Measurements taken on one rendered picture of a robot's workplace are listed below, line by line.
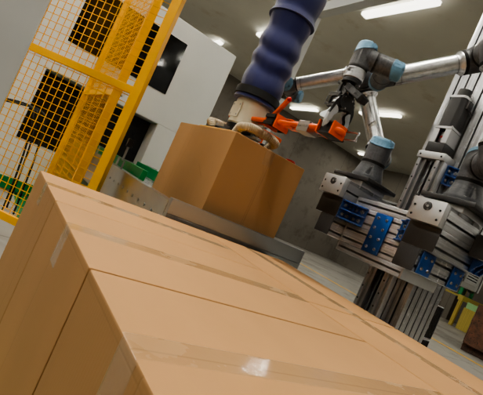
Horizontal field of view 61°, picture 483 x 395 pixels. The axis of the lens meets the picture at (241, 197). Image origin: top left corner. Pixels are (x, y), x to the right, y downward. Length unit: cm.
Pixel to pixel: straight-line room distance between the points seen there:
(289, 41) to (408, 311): 133
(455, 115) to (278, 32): 88
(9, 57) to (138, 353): 178
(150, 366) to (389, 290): 163
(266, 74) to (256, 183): 54
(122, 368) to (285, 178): 151
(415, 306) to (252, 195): 88
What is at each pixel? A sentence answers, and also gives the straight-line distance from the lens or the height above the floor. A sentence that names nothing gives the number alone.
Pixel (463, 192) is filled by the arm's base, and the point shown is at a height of 107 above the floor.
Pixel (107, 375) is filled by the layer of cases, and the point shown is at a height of 50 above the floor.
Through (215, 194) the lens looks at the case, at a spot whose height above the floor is 68.
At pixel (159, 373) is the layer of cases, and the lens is 39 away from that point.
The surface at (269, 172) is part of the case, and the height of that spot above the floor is 86.
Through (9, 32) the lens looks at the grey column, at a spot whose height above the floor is 95.
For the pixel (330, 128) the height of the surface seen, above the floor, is 107.
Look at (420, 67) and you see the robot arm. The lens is 183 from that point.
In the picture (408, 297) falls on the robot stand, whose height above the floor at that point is 62.
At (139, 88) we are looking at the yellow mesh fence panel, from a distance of 224.
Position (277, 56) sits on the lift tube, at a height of 138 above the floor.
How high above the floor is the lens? 71
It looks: level
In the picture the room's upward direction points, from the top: 24 degrees clockwise
